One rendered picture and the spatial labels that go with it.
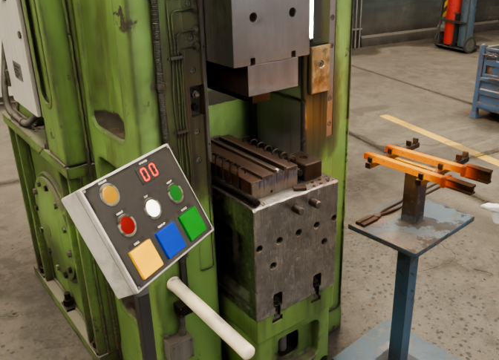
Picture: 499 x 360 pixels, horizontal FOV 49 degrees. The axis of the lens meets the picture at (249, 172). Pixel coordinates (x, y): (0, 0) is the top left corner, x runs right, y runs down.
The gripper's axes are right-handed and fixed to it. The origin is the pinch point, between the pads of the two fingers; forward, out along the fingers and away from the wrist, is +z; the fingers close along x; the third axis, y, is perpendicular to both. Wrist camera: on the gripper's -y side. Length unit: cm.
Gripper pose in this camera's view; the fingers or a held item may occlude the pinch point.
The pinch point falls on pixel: (493, 195)
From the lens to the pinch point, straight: 184.5
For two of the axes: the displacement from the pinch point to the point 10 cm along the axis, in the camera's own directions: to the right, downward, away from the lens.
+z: -6.5, -2.9, 7.1
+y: 0.3, 9.2, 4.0
